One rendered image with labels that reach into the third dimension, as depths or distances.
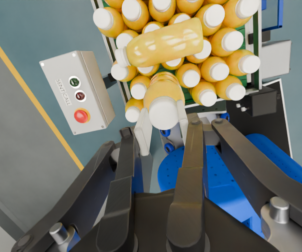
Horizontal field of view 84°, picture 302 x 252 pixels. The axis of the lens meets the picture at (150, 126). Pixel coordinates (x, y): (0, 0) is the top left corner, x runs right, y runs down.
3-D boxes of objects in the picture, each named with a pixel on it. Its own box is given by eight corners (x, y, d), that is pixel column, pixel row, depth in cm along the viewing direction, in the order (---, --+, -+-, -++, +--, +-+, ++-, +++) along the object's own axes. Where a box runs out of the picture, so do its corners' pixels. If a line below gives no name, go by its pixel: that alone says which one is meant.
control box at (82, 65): (88, 122, 56) (72, 136, 47) (61, 60, 49) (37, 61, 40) (116, 115, 55) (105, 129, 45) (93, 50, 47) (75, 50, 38)
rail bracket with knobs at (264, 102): (233, 108, 61) (245, 119, 51) (231, 89, 58) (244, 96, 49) (262, 102, 59) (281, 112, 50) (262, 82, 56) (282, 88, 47)
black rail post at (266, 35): (248, 44, 52) (261, 43, 45) (248, 34, 51) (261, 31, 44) (256, 42, 52) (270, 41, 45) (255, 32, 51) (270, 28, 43)
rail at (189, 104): (133, 116, 60) (131, 119, 57) (132, 114, 59) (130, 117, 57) (254, 90, 53) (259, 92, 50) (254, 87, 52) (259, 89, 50)
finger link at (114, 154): (137, 160, 15) (106, 166, 16) (143, 135, 20) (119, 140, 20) (132, 146, 14) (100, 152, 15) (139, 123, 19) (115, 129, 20)
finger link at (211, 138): (190, 135, 14) (229, 128, 13) (185, 113, 18) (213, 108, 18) (193, 150, 14) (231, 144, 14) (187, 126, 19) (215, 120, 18)
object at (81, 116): (78, 123, 45) (76, 124, 44) (73, 110, 44) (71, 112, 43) (90, 120, 45) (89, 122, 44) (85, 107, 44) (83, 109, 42)
